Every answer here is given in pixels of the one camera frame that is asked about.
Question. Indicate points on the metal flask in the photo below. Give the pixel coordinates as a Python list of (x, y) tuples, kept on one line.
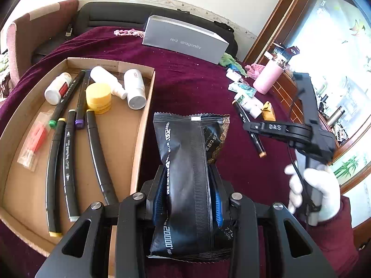
[(334, 115)]

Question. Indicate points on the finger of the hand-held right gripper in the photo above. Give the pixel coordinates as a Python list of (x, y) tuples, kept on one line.
[(269, 129)]

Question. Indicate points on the black foil packet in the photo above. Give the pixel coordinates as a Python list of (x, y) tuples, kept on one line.
[(185, 162)]

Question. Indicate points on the green towel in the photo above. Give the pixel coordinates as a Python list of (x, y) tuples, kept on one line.
[(227, 59)]

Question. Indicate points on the pink thermos bottle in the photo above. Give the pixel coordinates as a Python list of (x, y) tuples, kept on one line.
[(268, 78)]

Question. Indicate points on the pink plush toy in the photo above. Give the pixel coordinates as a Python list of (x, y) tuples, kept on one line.
[(254, 69)]

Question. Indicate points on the clear bag with red item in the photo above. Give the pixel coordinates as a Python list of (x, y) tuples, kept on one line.
[(36, 137)]

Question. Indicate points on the person's right forearm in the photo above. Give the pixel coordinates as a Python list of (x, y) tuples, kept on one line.
[(336, 243)]

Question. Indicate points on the grey cardboard box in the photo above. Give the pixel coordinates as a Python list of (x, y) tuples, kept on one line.
[(185, 42)]

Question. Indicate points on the yellow round jar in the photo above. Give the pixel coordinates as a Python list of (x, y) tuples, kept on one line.
[(98, 98)]

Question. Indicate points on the wooden door frame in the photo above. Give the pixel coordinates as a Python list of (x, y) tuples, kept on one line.
[(278, 20)]

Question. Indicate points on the brick pattern wooden cabinet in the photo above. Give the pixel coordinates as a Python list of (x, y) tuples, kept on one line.
[(285, 98)]

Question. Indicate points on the black marker pale end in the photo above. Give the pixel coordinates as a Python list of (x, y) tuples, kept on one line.
[(69, 165)]

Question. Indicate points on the black marker purple band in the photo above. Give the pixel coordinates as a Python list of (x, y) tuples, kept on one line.
[(81, 101)]

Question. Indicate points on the teal printed tissue pack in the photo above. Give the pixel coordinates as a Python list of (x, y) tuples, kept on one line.
[(242, 88)]

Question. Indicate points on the white spray bottle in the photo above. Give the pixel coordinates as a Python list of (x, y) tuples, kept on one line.
[(103, 76)]

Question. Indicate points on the yellow crumpled bag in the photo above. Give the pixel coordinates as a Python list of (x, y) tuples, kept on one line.
[(268, 113)]

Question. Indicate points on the dark purple blanket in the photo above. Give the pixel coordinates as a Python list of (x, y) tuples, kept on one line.
[(179, 87)]

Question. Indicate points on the dark printed box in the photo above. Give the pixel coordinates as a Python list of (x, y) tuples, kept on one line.
[(282, 52)]

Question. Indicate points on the person's right hand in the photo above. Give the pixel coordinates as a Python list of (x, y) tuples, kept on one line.
[(330, 191)]

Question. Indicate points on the black marker orange tip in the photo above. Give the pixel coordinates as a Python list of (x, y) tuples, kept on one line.
[(256, 144)]

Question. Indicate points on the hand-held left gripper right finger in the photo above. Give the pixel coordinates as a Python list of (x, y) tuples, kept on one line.
[(219, 208)]

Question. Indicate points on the black cushion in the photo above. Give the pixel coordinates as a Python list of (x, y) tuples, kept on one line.
[(130, 14)]

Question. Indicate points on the black marker pale yellow cap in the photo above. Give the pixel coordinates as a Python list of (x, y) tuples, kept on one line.
[(98, 153)]

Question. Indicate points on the white bottle red label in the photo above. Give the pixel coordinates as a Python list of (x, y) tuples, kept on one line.
[(56, 91)]

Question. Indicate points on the black marker yellow band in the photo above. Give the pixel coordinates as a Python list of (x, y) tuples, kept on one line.
[(52, 179)]

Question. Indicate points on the black marker green band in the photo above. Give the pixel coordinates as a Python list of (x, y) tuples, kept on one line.
[(68, 97)]

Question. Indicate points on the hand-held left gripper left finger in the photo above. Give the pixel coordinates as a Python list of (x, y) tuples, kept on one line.
[(158, 199)]

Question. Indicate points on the glass pane with plant print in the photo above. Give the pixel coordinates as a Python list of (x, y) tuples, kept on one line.
[(342, 34)]

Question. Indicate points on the white cylindrical bottle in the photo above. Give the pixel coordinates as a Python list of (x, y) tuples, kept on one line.
[(135, 92)]

